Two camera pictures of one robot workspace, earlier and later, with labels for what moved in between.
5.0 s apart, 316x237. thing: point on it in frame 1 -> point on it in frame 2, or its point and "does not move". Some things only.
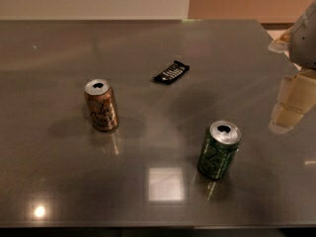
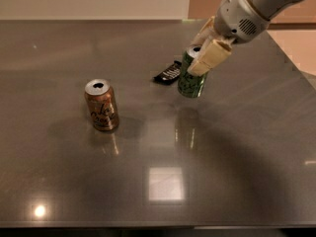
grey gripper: [304, 43] -> [234, 21]
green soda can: [219, 150] -> [189, 85]
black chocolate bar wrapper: [172, 72] does not move
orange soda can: [103, 105] does not move
